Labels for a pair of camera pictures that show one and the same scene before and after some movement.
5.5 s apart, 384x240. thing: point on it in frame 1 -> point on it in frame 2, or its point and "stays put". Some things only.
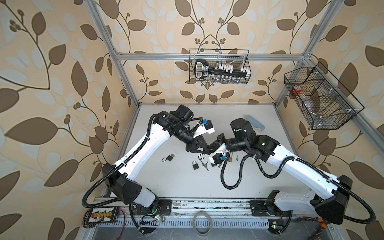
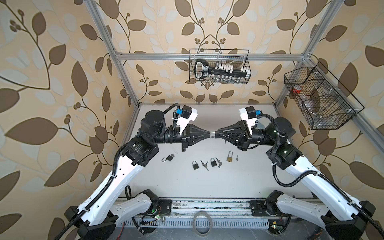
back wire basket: (218, 66) stays put
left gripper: (194, 145) -> (199, 132)
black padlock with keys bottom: (195, 166) stays put
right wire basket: (325, 103) stays put
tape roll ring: (204, 213) stays put
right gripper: (219, 142) -> (241, 135)
